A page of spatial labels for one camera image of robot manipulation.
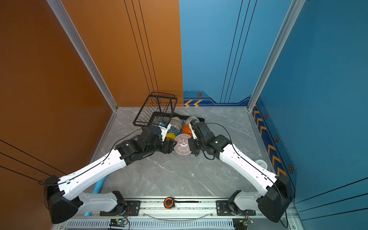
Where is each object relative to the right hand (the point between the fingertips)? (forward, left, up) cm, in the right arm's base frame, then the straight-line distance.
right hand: (191, 141), depth 77 cm
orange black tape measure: (-27, +11, -16) cm, 33 cm away
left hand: (-1, +9, +4) cm, 10 cm away
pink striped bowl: (-3, +5, -2) cm, 6 cm away
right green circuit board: (-35, -25, -21) cm, 48 cm away
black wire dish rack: (+32, +23, -6) cm, 40 cm away
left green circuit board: (-35, +37, -21) cm, 55 cm away
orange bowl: (+17, +3, -13) cm, 21 cm away
